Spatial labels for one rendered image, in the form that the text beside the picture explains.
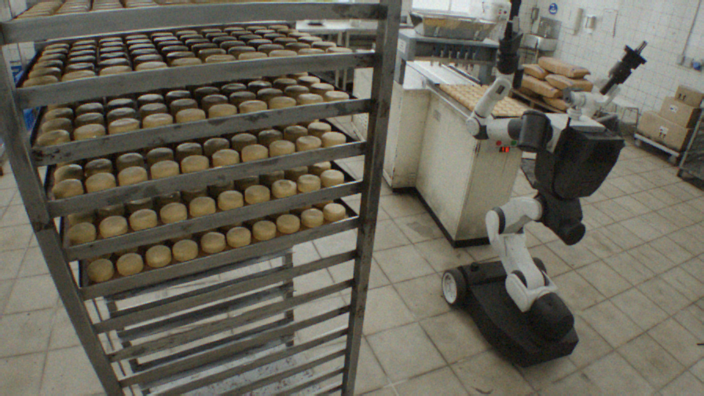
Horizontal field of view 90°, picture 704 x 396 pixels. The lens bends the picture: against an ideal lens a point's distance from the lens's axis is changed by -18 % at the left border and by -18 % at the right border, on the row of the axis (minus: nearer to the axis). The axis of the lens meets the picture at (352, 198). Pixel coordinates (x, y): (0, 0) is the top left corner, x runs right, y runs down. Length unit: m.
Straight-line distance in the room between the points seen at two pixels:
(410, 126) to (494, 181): 0.75
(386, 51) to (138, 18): 0.41
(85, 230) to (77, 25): 0.36
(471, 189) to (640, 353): 1.32
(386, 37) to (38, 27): 0.54
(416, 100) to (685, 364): 2.27
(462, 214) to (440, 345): 0.84
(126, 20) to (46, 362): 1.85
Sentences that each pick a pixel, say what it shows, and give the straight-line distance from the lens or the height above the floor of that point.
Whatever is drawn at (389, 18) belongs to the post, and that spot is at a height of 1.49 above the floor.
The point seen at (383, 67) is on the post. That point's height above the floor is 1.40.
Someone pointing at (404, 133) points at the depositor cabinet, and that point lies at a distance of 2.95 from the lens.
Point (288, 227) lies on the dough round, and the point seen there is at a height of 1.06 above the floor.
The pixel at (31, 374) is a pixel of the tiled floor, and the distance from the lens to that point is 2.26.
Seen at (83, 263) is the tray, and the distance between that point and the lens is 0.93.
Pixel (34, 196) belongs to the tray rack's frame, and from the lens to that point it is 0.70.
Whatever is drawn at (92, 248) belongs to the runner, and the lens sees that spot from 0.78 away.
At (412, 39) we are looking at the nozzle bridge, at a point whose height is 1.17.
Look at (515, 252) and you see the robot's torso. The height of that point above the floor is 0.38.
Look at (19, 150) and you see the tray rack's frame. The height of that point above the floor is 1.35.
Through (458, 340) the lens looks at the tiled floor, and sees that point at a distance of 2.17.
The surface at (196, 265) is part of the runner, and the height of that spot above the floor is 1.05.
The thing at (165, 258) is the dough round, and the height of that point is 1.06.
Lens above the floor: 1.57
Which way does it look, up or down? 30 degrees down
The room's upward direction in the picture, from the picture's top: 5 degrees clockwise
